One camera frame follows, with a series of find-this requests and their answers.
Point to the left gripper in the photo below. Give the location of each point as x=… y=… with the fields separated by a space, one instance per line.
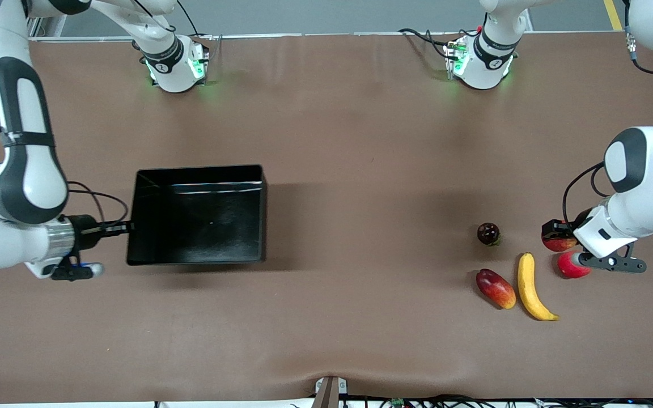
x=582 y=219

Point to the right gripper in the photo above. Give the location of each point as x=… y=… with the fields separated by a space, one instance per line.
x=84 y=229

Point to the red yellow apple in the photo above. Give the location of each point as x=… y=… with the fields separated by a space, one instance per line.
x=559 y=245

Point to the yellow banana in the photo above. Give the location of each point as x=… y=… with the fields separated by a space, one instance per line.
x=526 y=283

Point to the black plastic box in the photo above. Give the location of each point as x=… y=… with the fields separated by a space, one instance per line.
x=202 y=221

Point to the deep red apple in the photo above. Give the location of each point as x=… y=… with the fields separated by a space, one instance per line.
x=570 y=267

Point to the red yellow mango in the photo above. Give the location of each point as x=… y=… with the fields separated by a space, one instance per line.
x=495 y=288

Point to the yellow floor tape strip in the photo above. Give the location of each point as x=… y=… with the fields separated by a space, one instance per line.
x=613 y=14

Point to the small green circuit board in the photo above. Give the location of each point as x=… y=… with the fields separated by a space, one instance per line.
x=398 y=403

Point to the brown table cover mat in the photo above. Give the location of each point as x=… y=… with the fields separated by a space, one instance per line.
x=326 y=113

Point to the silver table edge rail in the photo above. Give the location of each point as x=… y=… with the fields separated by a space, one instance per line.
x=332 y=34

